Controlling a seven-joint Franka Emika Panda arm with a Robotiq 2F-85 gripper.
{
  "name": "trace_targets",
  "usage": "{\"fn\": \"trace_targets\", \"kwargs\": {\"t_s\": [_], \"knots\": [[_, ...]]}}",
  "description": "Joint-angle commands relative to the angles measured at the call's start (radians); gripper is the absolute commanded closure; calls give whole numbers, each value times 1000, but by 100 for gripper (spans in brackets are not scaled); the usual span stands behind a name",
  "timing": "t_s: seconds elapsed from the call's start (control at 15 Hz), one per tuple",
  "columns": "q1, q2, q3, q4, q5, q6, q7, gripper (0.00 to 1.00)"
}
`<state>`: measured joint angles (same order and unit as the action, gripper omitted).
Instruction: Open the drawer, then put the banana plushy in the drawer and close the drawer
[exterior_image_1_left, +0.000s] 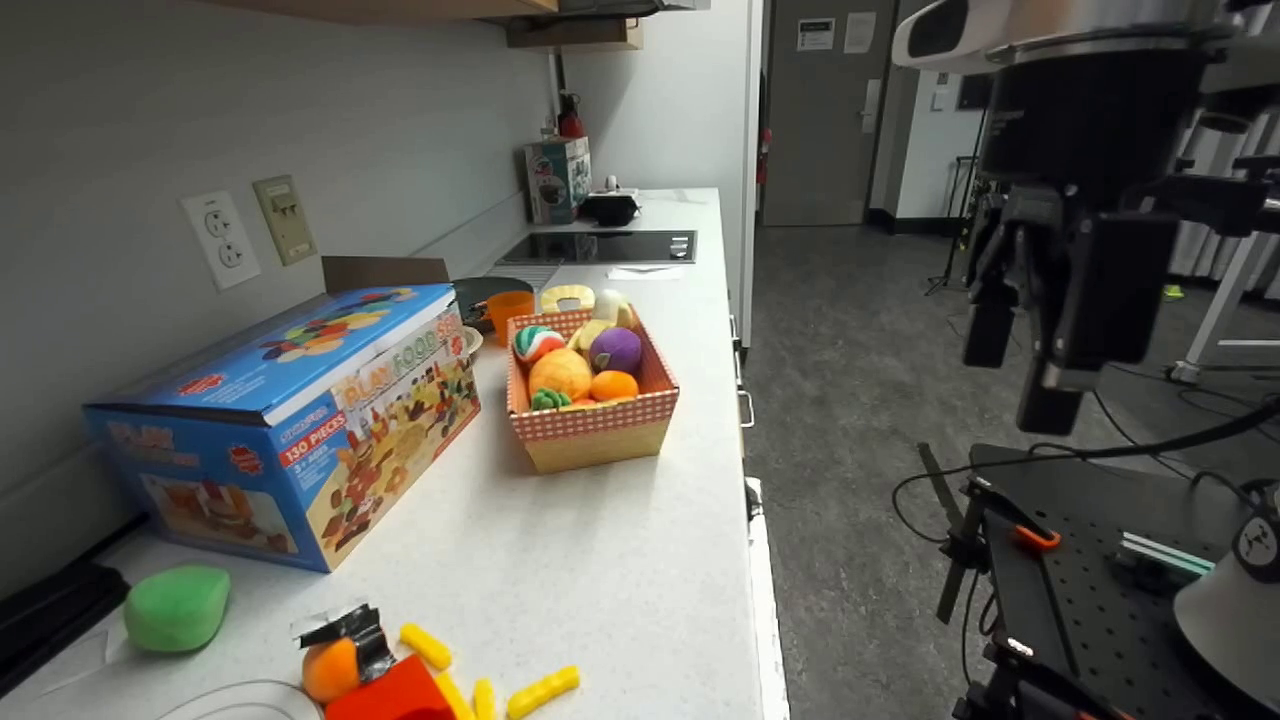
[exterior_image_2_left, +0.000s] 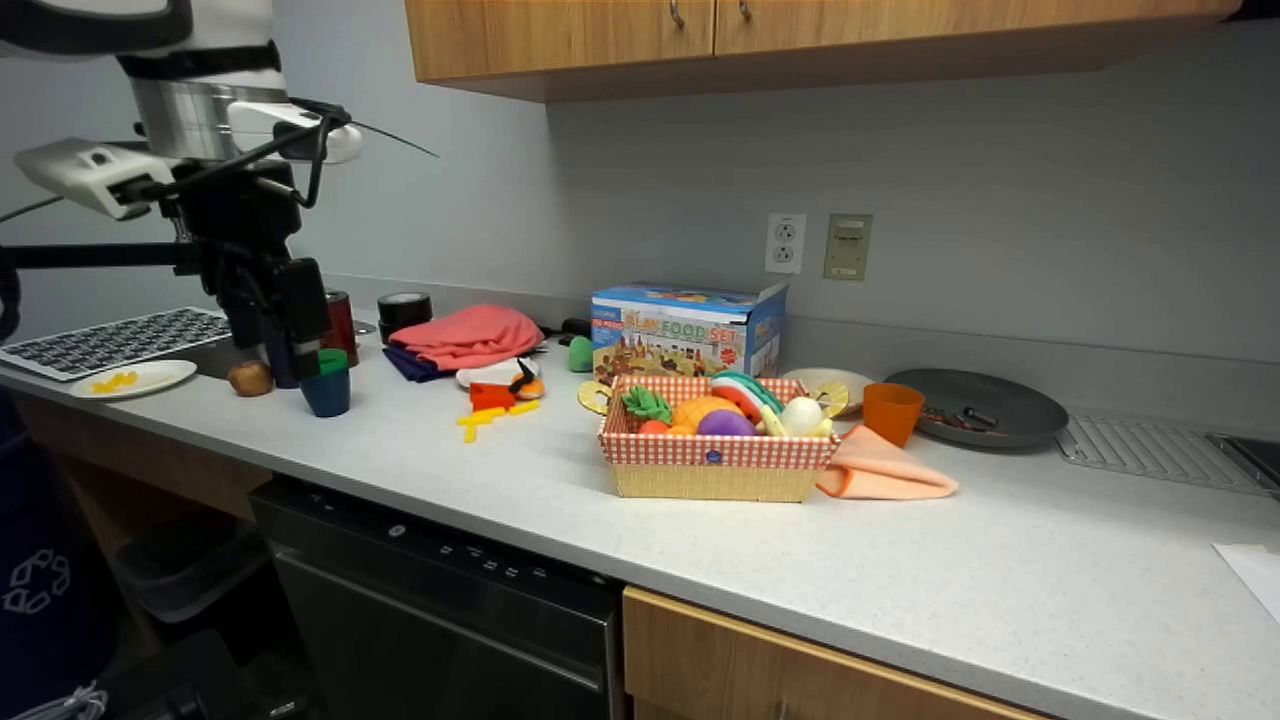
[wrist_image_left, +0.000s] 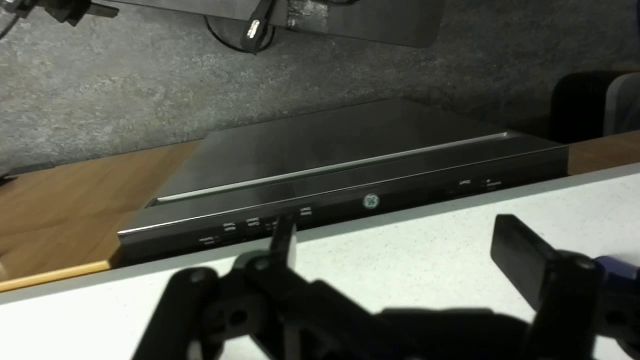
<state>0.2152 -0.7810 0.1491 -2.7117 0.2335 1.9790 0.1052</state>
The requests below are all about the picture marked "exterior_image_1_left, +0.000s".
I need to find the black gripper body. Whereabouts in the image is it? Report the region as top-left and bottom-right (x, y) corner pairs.
(994, 52), (1199, 376)

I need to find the purple plush toy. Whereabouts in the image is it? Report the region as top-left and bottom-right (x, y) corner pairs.
(590, 324), (654, 380)

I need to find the yellow banana plushy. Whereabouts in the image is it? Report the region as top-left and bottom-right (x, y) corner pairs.
(567, 288), (642, 357)

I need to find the light teal pen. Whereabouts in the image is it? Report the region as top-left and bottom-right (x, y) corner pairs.
(1116, 528), (1221, 580)

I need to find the white stand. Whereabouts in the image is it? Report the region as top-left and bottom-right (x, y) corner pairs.
(1168, 223), (1280, 391)

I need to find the black perforated robot cart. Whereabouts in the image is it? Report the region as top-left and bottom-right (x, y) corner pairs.
(958, 445), (1280, 720)

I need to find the white paper sign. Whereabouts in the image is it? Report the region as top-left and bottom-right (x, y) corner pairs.
(794, 12), (842, 58)
(842, 9), (885, 58)

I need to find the gray door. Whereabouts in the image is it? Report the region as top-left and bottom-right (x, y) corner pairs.
(761, 0), (898, 231)

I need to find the gray round device with dial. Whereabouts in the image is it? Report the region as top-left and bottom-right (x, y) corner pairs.
(1172, 476), (1280, 717)

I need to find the small orange plush fruit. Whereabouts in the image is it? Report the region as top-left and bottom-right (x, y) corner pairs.
(584, 369), (643, 409)

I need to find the red patterned cardboard basket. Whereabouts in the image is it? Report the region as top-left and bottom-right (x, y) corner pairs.
(500, 294), (683, 478)

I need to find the black induction cooktop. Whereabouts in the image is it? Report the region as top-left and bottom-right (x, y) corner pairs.
(496, 223), (702, 268)

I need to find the black pot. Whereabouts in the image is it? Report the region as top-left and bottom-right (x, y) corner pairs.
(572, 184), (643, 229)

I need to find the large orange plush fruit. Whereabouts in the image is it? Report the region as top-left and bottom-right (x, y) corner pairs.
(527, 346), (596, 403)

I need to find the red white green plush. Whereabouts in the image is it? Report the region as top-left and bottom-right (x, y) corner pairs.
(514, 320), (572, 370)

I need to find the red bottle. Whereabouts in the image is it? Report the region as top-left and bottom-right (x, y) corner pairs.
(553, 90), (591, 145)

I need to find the gray countertop appliance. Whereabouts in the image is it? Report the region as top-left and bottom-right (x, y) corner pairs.
(516, 137), (602, 229)

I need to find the red toy fries box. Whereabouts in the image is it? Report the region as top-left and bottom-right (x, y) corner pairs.
(319, 653), (465, 720)

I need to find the wooden upper cabinet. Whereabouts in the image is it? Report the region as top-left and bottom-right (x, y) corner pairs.
(218, 0), (650, 52)

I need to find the black metal clip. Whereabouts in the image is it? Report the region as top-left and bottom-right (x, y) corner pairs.
(291, 598), (399, 683)

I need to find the orange toy ball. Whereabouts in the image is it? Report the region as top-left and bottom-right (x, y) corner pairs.
(301, 636), (365, 707)

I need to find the blue toy food box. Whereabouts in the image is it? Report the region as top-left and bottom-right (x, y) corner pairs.
(80, 281), (487, 575)

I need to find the white plate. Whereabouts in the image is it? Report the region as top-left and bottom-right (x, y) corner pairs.
(158, 676), (323, 720)

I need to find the green plush pad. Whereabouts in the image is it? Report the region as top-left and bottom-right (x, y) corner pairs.
(119, 562), (237, 661)

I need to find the black flat object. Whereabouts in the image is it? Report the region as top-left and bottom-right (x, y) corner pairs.
(0, 555), (132, 699)

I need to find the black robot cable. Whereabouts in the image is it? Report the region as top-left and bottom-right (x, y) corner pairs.
(890, 385), (1280, 553)

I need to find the black clamp orange handle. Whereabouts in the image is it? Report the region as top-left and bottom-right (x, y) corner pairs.
(918, 445), (1073, 631)

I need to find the beige light switch plate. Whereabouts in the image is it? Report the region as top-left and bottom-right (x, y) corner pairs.
(249, 170), (319, 268)

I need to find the white wall outlet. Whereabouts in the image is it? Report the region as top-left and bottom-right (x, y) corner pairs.
(179, 186), (264, 292)

